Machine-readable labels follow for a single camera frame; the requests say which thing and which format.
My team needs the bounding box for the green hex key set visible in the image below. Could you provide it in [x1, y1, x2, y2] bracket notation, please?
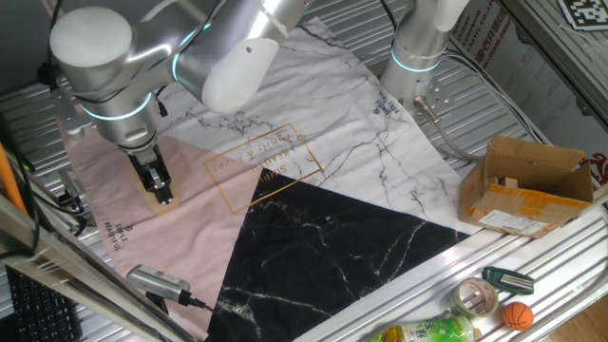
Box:
[482, 265, 536, 295]

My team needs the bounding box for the white cable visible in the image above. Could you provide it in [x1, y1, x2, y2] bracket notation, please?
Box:
[444, 47, 547, 143]

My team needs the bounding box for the black ribbed camera cable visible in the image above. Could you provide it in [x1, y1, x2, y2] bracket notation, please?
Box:
[188, 293, 216, 314]

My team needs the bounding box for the green tea bottle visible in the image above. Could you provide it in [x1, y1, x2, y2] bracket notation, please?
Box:
[370, 314, 476, 342]

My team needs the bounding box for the brown cardboard box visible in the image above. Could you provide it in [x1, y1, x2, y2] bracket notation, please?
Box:
[458, 136, 595, 239]

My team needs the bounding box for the marble pattern table cloth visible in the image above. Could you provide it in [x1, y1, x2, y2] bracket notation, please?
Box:
[56, 16, 481, 342]

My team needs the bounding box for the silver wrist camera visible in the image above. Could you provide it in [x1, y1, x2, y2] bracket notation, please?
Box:
[50, 87, 95, 143]

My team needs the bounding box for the clear tape roll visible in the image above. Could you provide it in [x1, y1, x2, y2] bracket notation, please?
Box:
[448, 276, 500, 319]

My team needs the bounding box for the black camera stand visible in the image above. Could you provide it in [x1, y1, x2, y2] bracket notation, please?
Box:
[144, 290, 171, 315]

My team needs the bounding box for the small orange basketball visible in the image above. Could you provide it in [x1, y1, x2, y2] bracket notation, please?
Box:
[502, 301, 535, 332]

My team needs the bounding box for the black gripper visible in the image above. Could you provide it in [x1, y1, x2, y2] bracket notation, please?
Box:
[125, 145, 176, 206]

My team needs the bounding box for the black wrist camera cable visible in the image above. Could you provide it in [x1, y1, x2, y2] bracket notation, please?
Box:
[36, 0, 170, 119]

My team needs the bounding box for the silver side camera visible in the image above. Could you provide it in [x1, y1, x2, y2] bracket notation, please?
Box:
[58, 169, 89, 203]

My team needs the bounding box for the grey printed board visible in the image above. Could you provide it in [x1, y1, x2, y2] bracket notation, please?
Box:
[446, 0, 608, 167]

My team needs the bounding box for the red paper ornament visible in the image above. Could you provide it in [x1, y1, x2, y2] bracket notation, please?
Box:
[581, 152, 608, 186]

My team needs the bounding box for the black side camera cable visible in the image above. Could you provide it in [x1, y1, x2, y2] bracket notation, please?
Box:
[28, 187, 90, 238]

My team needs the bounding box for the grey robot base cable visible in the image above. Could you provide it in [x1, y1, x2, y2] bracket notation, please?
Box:
[412, 94, 485, 162]

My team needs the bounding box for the black keyboard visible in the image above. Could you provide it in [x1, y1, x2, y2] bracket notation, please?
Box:
[4, 265, 85, 342]

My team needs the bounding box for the grey frame beam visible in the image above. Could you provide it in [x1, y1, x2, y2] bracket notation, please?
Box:
[498, 0, 608, 129]

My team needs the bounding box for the aluminium frame beam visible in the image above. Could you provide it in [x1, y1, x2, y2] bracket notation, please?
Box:
[0, 194, 196, 342]

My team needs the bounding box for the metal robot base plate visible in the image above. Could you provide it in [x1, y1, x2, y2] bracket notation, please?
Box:
[403, 70, 457, 120]

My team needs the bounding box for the orange pole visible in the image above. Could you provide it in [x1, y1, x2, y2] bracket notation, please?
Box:
[0, 142, 29, 218]

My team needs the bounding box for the silver ribbed camera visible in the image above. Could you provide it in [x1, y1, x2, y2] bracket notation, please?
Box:
[125, 264, 192, 305]

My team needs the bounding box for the black white marker tag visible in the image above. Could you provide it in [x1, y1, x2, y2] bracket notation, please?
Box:
[558, 0, 608, 32]

